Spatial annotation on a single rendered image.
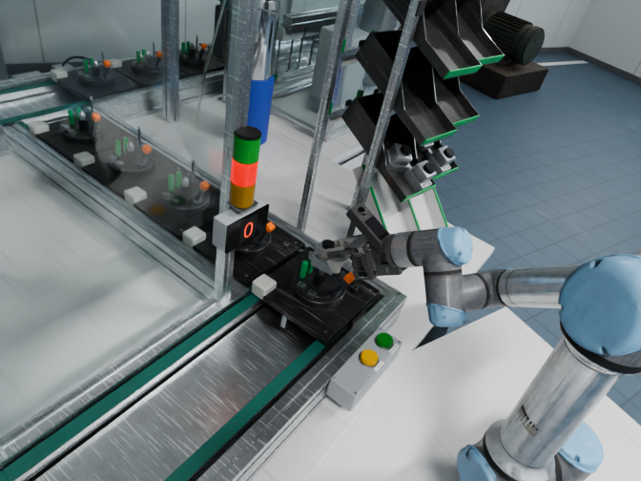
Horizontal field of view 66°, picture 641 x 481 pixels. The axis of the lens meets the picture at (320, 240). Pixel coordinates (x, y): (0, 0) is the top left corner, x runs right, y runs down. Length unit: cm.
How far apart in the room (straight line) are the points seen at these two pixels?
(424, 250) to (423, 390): 43
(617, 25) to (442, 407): 836
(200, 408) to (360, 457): 35
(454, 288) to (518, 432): 28
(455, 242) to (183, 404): 63
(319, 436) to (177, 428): 30
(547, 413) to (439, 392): 51
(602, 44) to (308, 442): 868
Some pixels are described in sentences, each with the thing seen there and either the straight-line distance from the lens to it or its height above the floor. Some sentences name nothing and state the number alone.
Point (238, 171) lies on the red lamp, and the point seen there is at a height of 134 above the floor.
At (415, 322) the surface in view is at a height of 86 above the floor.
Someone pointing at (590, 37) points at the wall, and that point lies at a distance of 943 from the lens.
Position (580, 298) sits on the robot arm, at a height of 146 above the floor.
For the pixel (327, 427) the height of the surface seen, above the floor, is 86.
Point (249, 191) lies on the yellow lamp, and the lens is 97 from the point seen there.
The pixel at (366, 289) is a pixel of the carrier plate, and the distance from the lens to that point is 130.
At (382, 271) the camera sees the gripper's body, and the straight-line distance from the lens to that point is 109.
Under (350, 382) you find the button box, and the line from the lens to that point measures 111.
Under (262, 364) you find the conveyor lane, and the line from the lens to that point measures 116.
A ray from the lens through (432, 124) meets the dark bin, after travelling 127.
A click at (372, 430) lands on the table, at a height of 86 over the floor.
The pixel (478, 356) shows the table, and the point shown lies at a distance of 143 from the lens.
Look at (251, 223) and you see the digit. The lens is 103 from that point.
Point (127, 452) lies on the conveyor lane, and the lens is 105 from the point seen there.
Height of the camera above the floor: 184
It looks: 38 degrees down
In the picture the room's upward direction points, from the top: 13 degrees clockwise
